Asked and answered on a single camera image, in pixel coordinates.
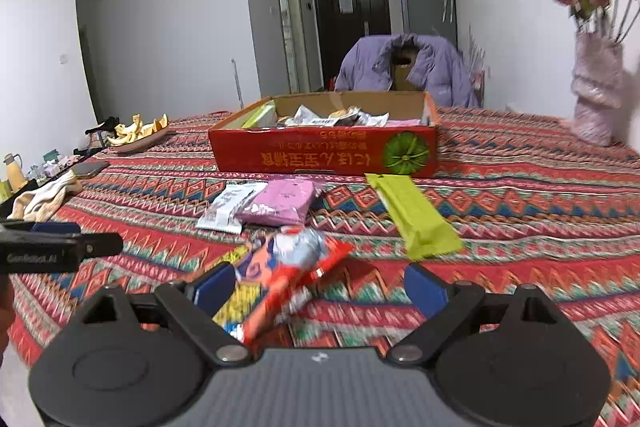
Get lime green snack bar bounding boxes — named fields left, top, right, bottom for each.
left=366, top=173, right=463, bottom=262

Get red orange snack packet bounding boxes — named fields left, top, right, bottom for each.
left=182, top=224, right=356, bottom=350

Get white snack packet back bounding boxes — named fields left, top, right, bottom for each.
left=195, top=182, right=267, bottom=235

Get person left hand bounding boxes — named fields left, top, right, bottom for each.
left=0, top=275, right=15, bottom=355

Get cream work gloves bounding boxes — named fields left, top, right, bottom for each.
left=9, top=171, right=82, bottom=222

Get black phone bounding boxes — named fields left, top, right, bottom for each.
left=70, top=160, right=110, bottom=180

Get plate of orange peels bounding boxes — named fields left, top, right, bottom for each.
left=106, top=114, right=169, bottom=155

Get patterned red tablecloth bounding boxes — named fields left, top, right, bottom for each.
left=9, top=108, right=639, bottom=426

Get red cardboard box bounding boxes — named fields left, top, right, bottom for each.
left=208, top=91, right=439, bottom=178

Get purple puffer jacket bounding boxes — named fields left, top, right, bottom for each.
left=334, top=34, right=480, bottom=108

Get wooden chair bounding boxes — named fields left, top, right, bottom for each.
left=390, top=48, right=419, bottom=91

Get pink textured vase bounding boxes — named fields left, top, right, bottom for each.
left=570, top=32, right=623, bottom=146

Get black entrance door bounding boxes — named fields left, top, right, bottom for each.
left=314, top=0, right=390, bottom=90

